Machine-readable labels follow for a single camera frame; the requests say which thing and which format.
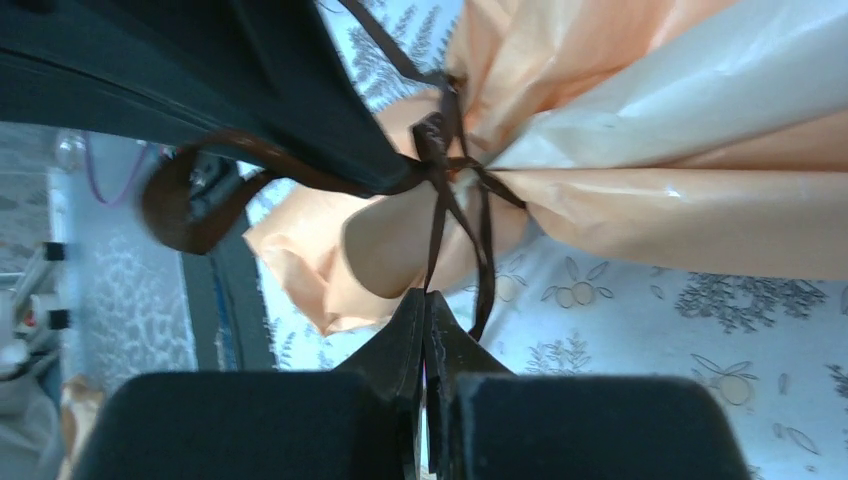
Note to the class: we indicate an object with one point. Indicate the brown kraft wrapping paper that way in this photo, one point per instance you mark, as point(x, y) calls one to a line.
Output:
point(707, 136)

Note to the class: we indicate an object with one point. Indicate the dark brown ribbon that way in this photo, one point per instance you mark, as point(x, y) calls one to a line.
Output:
point(440, 142)

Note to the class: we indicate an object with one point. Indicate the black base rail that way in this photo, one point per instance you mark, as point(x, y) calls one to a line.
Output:
point(226, 305)

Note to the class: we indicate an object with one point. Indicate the floral patterned table mat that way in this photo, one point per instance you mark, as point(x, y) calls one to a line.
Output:
point(334, 268)

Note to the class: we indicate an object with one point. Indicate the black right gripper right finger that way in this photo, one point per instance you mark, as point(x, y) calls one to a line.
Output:
point(487, 423)

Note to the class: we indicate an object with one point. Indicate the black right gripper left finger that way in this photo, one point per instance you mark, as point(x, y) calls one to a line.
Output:
point(359, 420)

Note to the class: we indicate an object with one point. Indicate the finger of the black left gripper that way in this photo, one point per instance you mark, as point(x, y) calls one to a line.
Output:
point(170, 72)

